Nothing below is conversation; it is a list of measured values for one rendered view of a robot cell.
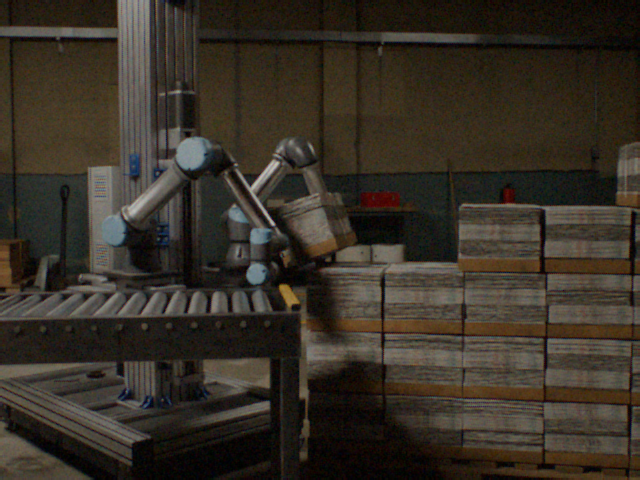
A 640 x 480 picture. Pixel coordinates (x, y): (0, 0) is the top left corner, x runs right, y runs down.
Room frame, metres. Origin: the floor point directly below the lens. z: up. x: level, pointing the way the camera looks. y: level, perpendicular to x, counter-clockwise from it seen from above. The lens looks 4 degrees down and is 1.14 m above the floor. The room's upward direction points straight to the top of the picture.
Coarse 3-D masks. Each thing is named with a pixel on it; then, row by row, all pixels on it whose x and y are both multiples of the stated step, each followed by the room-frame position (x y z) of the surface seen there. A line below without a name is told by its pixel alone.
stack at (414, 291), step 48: (336, 288) 2.89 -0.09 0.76; (384, 288) 2.95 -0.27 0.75; (432, 288) 2.83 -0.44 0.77; (480, 288) 2.80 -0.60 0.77; (528, 288) 2.76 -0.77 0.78; (576, 288) 2.73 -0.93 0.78; (624, 288) 2.70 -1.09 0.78; (336, 336) 2.89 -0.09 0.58; (384, 336) 2.95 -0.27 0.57; (432, 336) 2.82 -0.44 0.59; (480, 336) 2.80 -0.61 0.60; (528, 336) 2.79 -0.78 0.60; (480, 384) 2.80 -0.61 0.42; (528, 384) 2.76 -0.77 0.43; (576, 384) 2.73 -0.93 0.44; (624, 384) 2.69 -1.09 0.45; (336, 432) 2.90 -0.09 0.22; (384, 432) 2.88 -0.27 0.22; (432, 432) 2.83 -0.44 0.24; (480, 432) 2.80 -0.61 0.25; (528, 432) 2.76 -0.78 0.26; (576, 432) 2.72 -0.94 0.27; (624, 432) 2.69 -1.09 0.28
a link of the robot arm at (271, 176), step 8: (280, 144) 3.58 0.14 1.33; (280, 152) 3.52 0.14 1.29; (280, 160) 3.51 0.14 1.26; (288, 160) 3.51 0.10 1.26; (272, 168) 3.51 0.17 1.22; (280, 168) 3.52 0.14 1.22; (288, 168) 3.53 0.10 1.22; (264, 176) 3.51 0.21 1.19; (272, 176) 3.50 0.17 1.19; (280, 176) 3.52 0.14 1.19; (256, 184) 3.50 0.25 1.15; (264, 184) 3.49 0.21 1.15; (272, 184) 3.51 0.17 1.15; (256, 192) 3.48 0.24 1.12; (264, 192) 3.49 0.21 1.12; (264, 200) 3.52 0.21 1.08; (224, 216) 3.46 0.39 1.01; (224, 224) 3.43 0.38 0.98; (224, 232) 3.48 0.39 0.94
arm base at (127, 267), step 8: (128, 248) 2.98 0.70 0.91; (136, 248) 2.96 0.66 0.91; (144, 248) 2.96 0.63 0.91; (152, 248) 2.98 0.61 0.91; (128, 256) 2.97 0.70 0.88; (136, 256) 2.96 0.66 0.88; (144, 256) 2.96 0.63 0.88; (152, 256) 2.98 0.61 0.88; (128, 264) 2.96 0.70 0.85; (136, 264) 2.96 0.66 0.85; (144, 264) 2.95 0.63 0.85; (152, 264) 2.96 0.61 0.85; (160, 264) 3.02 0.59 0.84; (128, 272) 2.95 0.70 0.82; (136, 272) 2.94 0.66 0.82; (144, 272) 2.95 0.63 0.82; (152, 272) 2.96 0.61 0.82
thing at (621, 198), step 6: (618, 198) 3.01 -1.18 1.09; (624, 198) 2.90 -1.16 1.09; (630, 198) 2.79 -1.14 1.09; (636, 198) 2.69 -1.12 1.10; (624, 204) 2.90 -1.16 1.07; (630, 204) 2.79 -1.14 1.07; (636, 204) 2.69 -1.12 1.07; (630, 264) 2.76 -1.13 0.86; (636, 264) 2.69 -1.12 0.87; (630, 270) 2.76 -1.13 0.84; (636, 270) 2.69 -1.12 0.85; (636, 330) 2.68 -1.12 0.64; (636, 336) 2.68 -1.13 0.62; (630, 396) 2.71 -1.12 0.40; (636, 396) 2.69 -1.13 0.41; (636, 402) 2.69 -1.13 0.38; (636, 462) 2.68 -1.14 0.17; (630, 468) 2.69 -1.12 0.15; (636, 468) 2.68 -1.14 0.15
